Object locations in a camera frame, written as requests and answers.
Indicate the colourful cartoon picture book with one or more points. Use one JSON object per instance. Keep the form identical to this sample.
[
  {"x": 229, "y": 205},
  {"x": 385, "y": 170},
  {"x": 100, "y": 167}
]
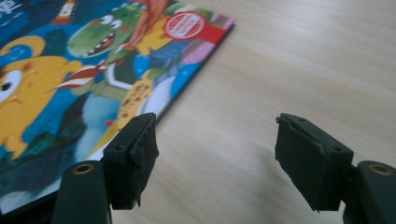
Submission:
[{"x": 77, "y": 81}]

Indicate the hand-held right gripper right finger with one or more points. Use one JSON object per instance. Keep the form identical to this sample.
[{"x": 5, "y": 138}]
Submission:
[{"x": 314, "y": 168}]

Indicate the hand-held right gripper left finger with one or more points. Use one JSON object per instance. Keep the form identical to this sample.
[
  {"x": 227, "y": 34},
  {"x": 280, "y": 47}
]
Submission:
[{"x": 124, "y": 168}]

